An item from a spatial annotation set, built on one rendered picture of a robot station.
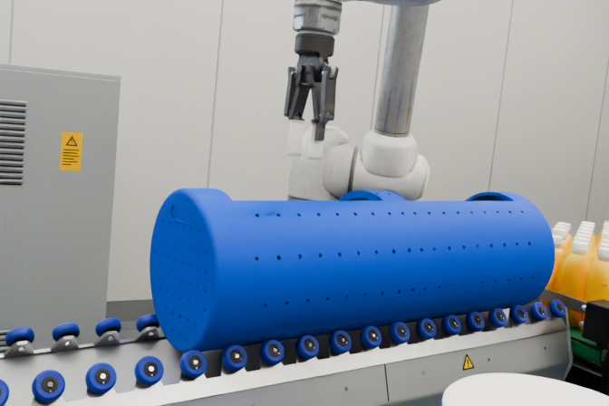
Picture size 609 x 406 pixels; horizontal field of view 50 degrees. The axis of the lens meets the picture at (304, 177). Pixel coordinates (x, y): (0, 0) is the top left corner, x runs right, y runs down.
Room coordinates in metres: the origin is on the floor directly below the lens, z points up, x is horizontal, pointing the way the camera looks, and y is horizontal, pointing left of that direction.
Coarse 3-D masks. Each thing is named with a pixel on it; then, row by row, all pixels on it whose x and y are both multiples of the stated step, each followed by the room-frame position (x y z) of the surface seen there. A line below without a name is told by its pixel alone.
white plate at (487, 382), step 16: (464, 384) 0.86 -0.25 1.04; (480, 384) 0.87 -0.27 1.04; (496, 384) 0.88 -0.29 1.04; (512, 384) 0.88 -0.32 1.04; (528, 384) 0.89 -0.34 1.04; (544, 384) 0.89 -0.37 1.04; (560, 384) 0.90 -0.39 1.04; (448, 400) 0.81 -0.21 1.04; (464, 400) 0.81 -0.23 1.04; (480, 400) 0.82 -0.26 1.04; (496, 400) 0.82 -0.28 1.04; (512, 400) 0.83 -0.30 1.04; (528, 400) 0.83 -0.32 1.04; (544, 400) 0.84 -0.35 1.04; (560, 400) 0.84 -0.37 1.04; (576, 400) 0.85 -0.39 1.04; (592, 400) 0.85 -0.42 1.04; (608, 400) 0.86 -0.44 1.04
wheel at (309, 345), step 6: (300, 336) 1.15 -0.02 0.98; (306, 336) 1.15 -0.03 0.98; (312, 336) 1.16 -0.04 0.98; (300, 342) 1.14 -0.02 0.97; (306, 342) 1.15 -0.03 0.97; (312, 342) 1.15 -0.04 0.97; (300, 348) 1.13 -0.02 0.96; (306, 348) 1.14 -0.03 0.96; (312, 348) 1.14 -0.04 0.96; (318, 348) 1.15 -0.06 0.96; (300, 354) 1.14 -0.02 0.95; (306, 354) 1.13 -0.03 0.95; (312, 354) 1.14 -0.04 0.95
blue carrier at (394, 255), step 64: (192, 192) 1.10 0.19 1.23; (384, 192) 1.35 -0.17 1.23; (192, 256) 1.07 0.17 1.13; (256, 256) 1.05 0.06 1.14; (320, 256) 1.12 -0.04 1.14; (384, 256) 1.20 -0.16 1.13; (448, 256) 1.29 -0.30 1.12; (512, 256) 1.40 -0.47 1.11; (192, 320) 1.05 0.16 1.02; (256, 320) 1.05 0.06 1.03; (320, 320) 1.14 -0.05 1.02; (384, 320) 1.25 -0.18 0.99
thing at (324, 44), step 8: (296, 40) 1.24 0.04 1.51; (304, 40) 1.22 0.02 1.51; (312, 40) 1.22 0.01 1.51; (320, 40) 1.22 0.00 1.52; (328, 40) 1.23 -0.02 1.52; (296, 48) 1.24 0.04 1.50; (304, 48) 1.22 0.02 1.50; (312, 48) 1.22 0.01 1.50; (320, 48) 1.22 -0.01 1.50; (328, 48) 1.23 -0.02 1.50; (304, 56) 1.26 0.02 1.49; (312, 56) 1.24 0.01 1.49; (320, 56) 1.22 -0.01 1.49; (328, 56) 1.23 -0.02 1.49; (304, 64) 1.25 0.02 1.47; (312, 64) 1.23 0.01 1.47; (320, 64) 1.22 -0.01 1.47; (304, 72) 1.25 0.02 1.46; (320, 72) 1.22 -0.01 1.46; (304, 80) 1.25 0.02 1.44; (320, 80) 1.23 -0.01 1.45
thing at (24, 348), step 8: (152, 328) 1.18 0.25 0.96; (64, 336) 1.09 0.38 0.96; (72, 336) 1.10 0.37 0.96; (104, 336) 1.13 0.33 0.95; (112, 336) 1.13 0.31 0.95; (136, 336) 1.18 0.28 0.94; (144, 336) 1.18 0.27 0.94; (152, 336) 1.19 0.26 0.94; (160, 336) 1.21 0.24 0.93; (16, 344) 1.04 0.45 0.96; (24, 344) 1.05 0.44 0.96; (56, 344) 1.09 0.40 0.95; (64, 344) 1.10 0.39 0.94; (72, 344) 1.11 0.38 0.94; (80, 344) 1.12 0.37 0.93; (88, 344) 1.13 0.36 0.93; (96, 344) 1.14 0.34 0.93; (104, 344) 1.15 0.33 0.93; (112, 344) 1.16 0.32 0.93; (8, 352) 1.05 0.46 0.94; (16, 352) 1.05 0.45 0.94; (24, 352) 1.06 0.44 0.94; (32, 352) 1.07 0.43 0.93; (40, 352) 1.08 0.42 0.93; (48, 352) 1.09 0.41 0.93; (56, 352) 1.10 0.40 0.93
